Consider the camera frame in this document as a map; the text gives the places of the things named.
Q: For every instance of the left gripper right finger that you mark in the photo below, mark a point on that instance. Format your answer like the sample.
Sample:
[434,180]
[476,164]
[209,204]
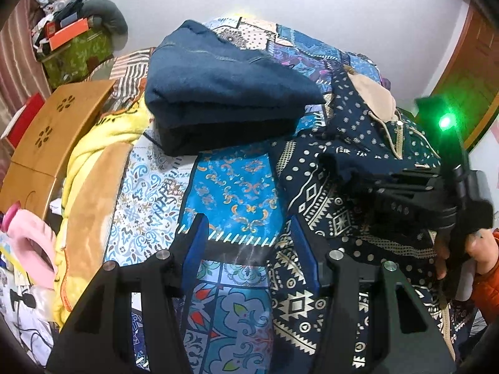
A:
[402,335]

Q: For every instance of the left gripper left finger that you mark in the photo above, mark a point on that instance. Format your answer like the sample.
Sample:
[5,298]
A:
[98,335]

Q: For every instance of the navy patterned hooded jacket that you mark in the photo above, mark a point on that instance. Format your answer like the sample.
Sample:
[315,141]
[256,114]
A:
[364,133]

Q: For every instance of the orange sleeve right forearm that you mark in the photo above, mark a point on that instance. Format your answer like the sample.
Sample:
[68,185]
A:
[485,292]

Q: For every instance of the person right hand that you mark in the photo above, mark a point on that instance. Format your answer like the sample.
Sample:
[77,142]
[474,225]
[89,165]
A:
[481,246]

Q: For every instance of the wooden door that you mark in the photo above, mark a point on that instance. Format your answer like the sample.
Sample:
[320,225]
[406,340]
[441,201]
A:
[470,80]

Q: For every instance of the pink plush toy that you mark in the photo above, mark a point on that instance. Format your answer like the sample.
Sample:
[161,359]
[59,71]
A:
[32,241]

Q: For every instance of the yellow blanket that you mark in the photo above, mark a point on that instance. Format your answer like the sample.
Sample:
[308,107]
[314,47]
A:
[90,191]

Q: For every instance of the blue patchwork quilt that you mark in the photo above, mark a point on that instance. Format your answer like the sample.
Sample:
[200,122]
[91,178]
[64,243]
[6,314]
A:
[250,310]

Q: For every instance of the wooden lap desk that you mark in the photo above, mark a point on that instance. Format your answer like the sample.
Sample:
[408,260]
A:
[39,162]

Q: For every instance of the red box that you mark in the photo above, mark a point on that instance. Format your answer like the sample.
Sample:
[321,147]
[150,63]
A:
[22,119]

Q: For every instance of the folded blue jeans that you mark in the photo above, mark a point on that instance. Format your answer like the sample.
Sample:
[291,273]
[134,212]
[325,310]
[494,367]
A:
[206,93]

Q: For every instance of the striped red curtain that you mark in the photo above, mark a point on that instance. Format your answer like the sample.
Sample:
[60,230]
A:
[21,74]

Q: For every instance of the green covered side table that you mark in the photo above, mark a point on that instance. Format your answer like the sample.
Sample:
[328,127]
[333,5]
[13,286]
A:
[76,59]

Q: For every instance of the orange box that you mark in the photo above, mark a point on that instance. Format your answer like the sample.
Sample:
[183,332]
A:
[68,33]

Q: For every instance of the grey pillow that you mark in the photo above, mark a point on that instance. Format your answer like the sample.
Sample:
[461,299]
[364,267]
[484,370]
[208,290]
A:
[104,14]

